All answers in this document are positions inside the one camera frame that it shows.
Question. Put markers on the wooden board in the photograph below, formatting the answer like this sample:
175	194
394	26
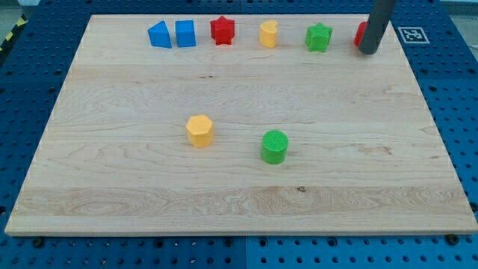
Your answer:
364	156

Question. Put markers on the red block behind rod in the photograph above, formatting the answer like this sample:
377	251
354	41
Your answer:
359	33

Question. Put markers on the white fiducial marker tag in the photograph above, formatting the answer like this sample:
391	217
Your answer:
413	35

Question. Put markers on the yellow hexagon block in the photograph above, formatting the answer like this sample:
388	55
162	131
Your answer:
200	130

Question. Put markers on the blue cube block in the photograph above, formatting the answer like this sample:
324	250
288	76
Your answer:
185	33

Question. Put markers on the gray cylindrical pusher rod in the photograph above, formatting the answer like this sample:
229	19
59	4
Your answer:
377	23

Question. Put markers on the yellow heart block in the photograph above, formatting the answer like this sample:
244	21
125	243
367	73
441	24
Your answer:
268	32

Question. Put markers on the red star block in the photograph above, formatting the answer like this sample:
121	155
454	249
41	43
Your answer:
222	30

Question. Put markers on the green cylinder block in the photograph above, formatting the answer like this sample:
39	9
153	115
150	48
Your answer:
274	147

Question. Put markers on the green star block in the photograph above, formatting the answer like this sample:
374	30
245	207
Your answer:
318	37

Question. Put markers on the blue triangular block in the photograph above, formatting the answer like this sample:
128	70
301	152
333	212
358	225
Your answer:
159	35

